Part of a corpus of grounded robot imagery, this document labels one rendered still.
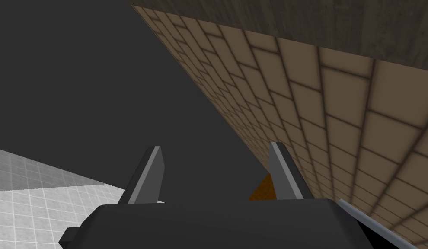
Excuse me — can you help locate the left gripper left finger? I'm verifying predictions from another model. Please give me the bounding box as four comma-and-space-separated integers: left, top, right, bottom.
117, 146, 165, 205

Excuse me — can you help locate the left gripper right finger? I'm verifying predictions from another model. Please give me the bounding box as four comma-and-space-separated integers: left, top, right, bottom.
268, 141, 315, 201

